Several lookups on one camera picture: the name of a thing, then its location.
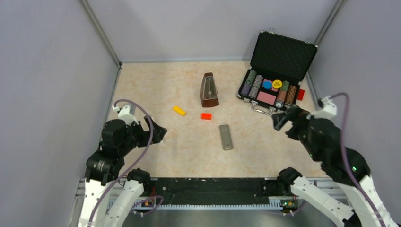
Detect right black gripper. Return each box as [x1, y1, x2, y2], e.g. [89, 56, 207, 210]
[271, 104, 320, 160]

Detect pink card deck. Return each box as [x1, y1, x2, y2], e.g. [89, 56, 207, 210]
[256, 91, 277, 105]

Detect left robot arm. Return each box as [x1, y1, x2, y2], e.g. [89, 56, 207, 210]
[78, 117, 167, 227]

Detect yellow big blind chip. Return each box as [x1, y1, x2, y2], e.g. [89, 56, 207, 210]
[272, 79, 283, 89]

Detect brown wooden metronome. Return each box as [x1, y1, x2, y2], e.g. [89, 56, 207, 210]
[200, 72, 219, 108]

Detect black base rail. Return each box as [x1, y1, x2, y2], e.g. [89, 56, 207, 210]
[142, 177, 298, 206]

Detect blue chip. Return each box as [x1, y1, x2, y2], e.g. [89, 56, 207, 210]
[262, 80, 272, 89]

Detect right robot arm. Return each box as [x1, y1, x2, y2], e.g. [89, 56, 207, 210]
[271, 105, 399, 227]

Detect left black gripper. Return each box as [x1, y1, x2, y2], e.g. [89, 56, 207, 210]
[119, 114, 167, 154]

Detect yellow block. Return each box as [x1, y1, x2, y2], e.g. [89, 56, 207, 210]
[173, 105, 186, 116]

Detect red block behind case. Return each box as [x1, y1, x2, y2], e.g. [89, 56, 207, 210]
[297, 89, 305, 101]

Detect orange red block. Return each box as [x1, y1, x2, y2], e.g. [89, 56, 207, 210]
[201, 113, 212, 120]

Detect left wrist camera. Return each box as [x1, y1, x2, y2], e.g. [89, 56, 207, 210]
[112, 104, 139, 125]

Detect black poker chip case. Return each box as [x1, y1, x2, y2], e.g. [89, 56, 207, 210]
[236, 31, 318, 115]

